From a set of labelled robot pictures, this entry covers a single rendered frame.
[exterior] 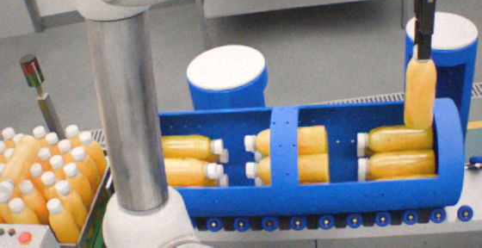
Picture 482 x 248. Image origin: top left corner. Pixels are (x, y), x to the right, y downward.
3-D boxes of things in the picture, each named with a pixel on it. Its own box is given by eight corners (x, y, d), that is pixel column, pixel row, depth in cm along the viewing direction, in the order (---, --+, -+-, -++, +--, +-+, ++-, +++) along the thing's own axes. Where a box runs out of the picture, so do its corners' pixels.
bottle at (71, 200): (75, 225, 161) (54, 182, 150) (96, 222, 161) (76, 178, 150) (72, 242, 155) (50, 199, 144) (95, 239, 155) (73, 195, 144)
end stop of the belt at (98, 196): (82, 250, 146) (78, 243, 144) (79, 250, 146) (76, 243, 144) (118, 156, 177) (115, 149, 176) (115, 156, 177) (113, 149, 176)
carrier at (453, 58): (392, 176, 262) (404, 219, 239) (397, 17, 211) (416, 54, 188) (447, 169, 260) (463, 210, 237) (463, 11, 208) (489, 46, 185)
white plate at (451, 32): (398, 15, 210) (398, 17, 210) (417, 51, 187) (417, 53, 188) (463, 9, 207) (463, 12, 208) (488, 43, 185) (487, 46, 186)
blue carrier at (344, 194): (457, 228, 132) (470, 139, 117) (131, 237, 146) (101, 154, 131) (439, 161, 156) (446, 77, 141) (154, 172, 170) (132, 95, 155)
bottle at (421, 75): (426, 134, 121) (431, 66, 110) (398, 126, 125) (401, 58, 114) (436, 117, 125) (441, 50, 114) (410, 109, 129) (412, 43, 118)
